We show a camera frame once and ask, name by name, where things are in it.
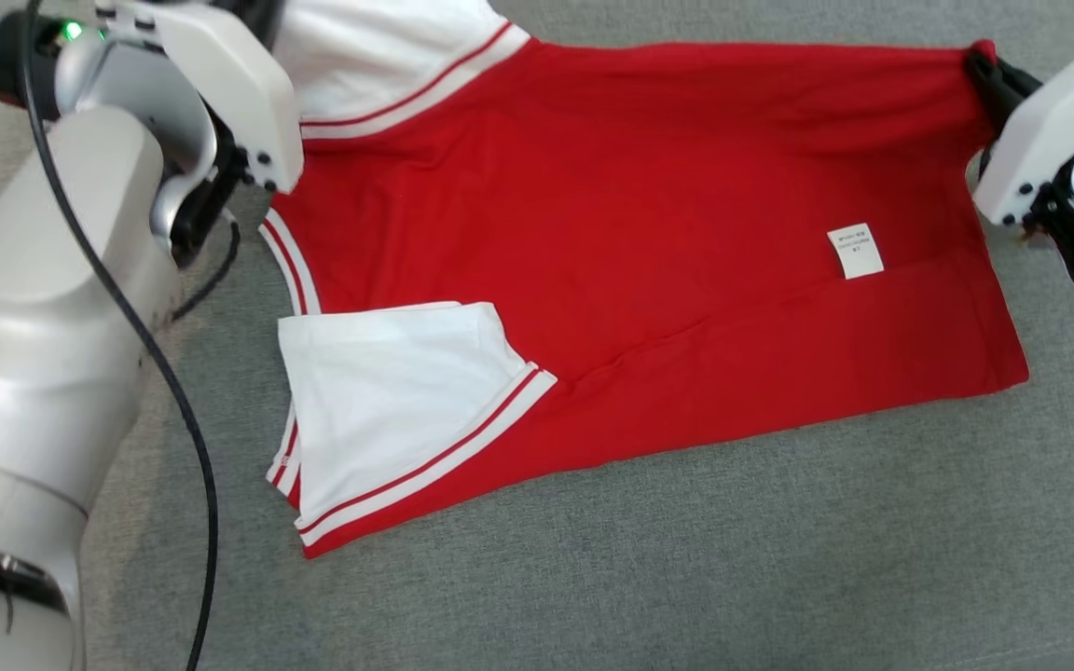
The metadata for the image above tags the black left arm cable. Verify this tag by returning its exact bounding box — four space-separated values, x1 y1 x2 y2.
19 0 241 671

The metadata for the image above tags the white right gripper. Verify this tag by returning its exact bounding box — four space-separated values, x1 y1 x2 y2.
964 50 1074 226

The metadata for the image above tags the red white jersey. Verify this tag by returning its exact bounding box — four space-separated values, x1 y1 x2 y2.
257 0 1031 561

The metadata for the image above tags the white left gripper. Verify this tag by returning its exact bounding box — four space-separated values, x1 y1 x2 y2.
0 0 306 267

